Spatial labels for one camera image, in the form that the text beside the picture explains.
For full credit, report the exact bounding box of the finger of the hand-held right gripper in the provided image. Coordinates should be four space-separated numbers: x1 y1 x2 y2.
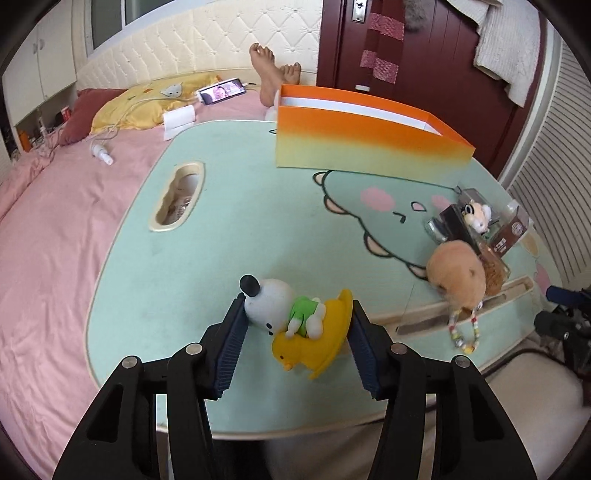
534 285 591 372

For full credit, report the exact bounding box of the white spray bottle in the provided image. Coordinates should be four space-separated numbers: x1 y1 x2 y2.
90 143 115 166

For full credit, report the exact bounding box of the red pillow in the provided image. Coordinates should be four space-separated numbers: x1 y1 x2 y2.
58 88 127 146

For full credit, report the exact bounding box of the clear packet with brown label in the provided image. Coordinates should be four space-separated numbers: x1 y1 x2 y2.
489 202 533 260

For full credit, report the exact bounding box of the dark red door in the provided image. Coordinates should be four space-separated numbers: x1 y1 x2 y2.
318 0 546 178

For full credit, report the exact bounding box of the pink bed sheet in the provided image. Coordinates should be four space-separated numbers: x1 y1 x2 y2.
0 85 278 467

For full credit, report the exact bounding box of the grey fur item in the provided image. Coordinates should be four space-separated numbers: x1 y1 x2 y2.
403 0 440 33

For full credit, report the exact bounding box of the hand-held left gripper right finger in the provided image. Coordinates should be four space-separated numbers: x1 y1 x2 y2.
348 299 539 480

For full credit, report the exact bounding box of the small cream plush keychain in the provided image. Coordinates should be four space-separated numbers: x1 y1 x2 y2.
464 202 493 234

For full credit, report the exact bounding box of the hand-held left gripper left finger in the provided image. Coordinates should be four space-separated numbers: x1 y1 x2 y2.
52 295 250 480

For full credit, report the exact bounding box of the white dog yellow duck toy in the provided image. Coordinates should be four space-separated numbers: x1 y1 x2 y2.
238 274 356 382

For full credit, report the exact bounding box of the orange paper box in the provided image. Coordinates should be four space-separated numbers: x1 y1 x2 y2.
275 84 476 179

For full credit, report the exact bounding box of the cartoon printed green desktop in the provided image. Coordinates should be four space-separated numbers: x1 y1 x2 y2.
85 117 567 437

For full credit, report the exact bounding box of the white cushion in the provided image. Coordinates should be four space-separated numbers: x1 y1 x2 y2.
425 348 588 480

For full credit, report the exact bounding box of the white towel on door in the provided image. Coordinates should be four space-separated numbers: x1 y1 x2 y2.
445 0 550 108

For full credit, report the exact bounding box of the black box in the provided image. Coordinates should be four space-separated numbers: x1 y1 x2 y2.
438 205 483 254

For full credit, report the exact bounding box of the red white striped scarf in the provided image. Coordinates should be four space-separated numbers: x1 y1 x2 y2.
356 0 406 91

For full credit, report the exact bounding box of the cream tufted headboard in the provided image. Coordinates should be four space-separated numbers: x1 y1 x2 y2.
75 0 321 90

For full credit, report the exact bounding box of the tan plush with bead chain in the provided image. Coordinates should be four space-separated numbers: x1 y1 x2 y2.
425 239 488 356

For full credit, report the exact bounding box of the white tissue pack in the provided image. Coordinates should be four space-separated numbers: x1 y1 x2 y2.
163 104 197 141

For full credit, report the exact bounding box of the smartphone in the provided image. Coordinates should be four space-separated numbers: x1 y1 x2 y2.
198 78 247 107

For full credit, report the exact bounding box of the yellow pillow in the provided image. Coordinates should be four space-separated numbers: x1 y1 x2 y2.
90 74 222 136

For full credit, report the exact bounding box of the brown fuzzy plush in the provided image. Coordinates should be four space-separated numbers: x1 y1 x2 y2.
478 247 512 296

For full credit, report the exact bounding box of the white cabinet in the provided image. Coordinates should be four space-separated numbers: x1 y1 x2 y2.
0 0 78 160

